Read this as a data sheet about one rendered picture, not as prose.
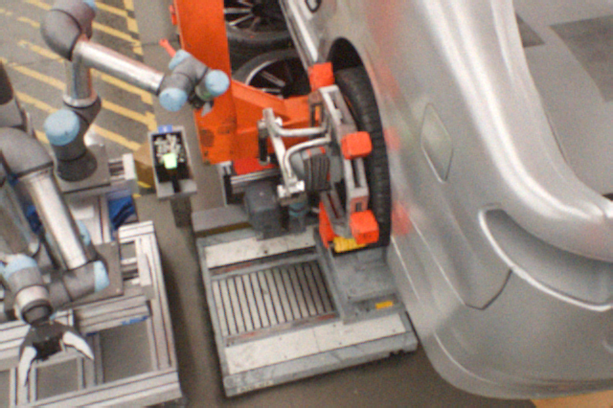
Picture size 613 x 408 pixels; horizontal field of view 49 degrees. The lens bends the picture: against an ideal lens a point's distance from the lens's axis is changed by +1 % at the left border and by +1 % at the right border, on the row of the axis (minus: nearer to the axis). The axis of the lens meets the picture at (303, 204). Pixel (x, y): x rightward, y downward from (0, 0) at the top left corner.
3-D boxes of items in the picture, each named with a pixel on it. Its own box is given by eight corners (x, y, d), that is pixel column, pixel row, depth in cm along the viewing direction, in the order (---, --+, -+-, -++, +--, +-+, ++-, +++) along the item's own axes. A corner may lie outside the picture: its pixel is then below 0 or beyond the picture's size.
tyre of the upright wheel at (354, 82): (462, 232, 214) (419, 34, 216) (393, 246, 210) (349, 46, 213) (400, 237, 279) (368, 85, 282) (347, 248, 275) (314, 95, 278)
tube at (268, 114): (328, 137, 233) (329, 114, 225) (275, 147, 230) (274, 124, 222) (315, 104, 244) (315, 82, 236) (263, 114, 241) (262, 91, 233)
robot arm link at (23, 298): (45, 282, 162) (10, 293, 158) (50, 296, 159) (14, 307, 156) (50, 300, 167) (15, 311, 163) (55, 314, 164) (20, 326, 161)
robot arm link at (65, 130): (46, 157, 236) (34, 129, 225) (63, 131, 244) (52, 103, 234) (79, 162, 234) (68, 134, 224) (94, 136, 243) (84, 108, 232)
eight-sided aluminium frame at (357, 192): (361, 262, 247) (373, 161, 206) (345, 265, 246) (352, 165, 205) (322, 161, 281) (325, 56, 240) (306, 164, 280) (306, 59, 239)
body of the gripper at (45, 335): (70, 354, 159) (56, 316, 165) (65, 334, 152) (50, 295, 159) (36, 367, 155) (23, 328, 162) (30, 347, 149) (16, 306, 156)
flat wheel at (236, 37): (187, 35, 391) (181, 0, 373) (277, -3, 417) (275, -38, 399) (251, 93, 357) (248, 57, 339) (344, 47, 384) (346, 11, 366)
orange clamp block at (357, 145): (366, 156, 217) (373, 151, 208) (343, 161, 215) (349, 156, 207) (361, 136, 217) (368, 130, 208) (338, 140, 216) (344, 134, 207)
